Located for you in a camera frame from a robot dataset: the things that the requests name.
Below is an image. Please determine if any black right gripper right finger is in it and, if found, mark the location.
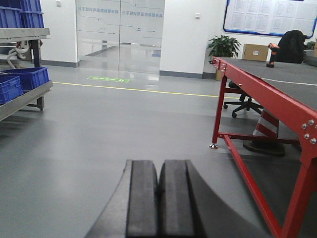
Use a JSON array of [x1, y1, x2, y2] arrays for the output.
[[159, 160, 269, 238]]

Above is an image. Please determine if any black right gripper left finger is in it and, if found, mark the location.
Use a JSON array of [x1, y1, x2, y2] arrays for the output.
[[86, 160, 158, 238]]

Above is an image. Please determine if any orange black barcode scanner gun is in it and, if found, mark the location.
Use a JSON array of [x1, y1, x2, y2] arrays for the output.
[[266, 43, 280, 68]]

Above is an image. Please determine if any brown cardboard box with label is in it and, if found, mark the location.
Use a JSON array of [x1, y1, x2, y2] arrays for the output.
[[242, 44, 268, 61]]

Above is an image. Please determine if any red white traffic cone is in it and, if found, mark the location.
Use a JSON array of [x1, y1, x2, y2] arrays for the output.
[[243, 109, 285, 157]]

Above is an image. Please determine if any black office chair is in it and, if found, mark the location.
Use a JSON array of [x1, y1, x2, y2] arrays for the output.
[[223, 92, 263, 118]]

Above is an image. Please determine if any green potted plant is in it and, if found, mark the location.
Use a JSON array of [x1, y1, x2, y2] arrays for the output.
[[207, 35, 241, 58]]

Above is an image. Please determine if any dark grey table mat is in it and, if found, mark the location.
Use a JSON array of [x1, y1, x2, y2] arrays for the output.
[[217, 58, 317, 110]]

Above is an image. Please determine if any blue plastic crate lower right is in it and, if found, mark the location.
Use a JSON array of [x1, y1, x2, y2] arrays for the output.
[[0, 67, 50, 93]]

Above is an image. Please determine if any blue plastic crate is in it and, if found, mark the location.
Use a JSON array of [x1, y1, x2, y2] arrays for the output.
[[0, 67, 50, 93], [0, 0, 45, 29], [0, 6, 23, 28], [0, 76, 23, 104]]

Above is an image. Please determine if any blue plastic crate lower left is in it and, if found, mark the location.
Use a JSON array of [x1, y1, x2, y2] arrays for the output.
[[0, 76, 23, 104]]

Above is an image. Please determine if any frosted glass double door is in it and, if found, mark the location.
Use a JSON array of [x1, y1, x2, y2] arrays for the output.
[[76, 0, 165, 74]]

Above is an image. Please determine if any black jacket on chair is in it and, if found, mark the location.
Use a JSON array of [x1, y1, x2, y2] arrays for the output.
[[275, 30, 308, 64]]

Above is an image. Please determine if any steel shelving rack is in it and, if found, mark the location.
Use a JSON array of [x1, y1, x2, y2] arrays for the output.
[[0, 28, 53, 120]]

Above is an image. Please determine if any blue framed notice board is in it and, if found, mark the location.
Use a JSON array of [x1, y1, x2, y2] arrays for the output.
[[223, 0, 317, 39]]

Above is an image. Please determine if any blue plastic crate upper right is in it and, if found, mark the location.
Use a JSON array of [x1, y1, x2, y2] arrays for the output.
[[0, 0, 45, 29]]

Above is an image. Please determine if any blue plastic crate upper left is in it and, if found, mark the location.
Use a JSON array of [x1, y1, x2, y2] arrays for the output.
[[0, 6, 23, 28]]

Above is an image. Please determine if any red metal table frame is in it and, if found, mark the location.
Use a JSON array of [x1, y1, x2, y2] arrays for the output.
[[210, 57, 317, 238]]

